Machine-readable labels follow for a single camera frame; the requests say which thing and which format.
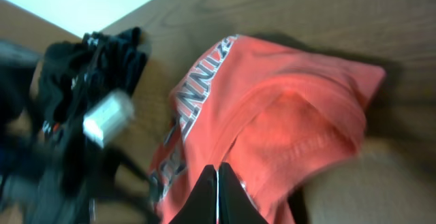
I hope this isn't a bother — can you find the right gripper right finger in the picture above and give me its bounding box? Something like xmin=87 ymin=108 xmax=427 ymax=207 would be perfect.
xmin=217 ymin=163 xmax=267 ymax=224

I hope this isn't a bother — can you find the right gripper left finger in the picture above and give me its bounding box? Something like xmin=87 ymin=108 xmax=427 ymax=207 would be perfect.
xmin=170 ymin=165 xmax=217 ymax=224

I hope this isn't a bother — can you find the red t-shirt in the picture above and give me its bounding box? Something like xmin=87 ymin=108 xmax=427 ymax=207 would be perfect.
xmin=151 ymin=35 xmax=386 ymax=223

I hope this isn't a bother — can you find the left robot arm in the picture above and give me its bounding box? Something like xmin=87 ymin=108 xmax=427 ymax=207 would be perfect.
xmin=1 ymin=37 xmax=161 ymax=223

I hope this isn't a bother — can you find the navy printed folded shirt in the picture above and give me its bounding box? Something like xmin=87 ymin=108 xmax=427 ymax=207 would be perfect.
xmin=82 ymin=27 xmax=148 ymax=96

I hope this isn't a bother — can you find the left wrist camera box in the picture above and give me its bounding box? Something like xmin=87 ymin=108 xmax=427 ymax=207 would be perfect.
xmin=82 ymin=89 xmax=135 ymax=148

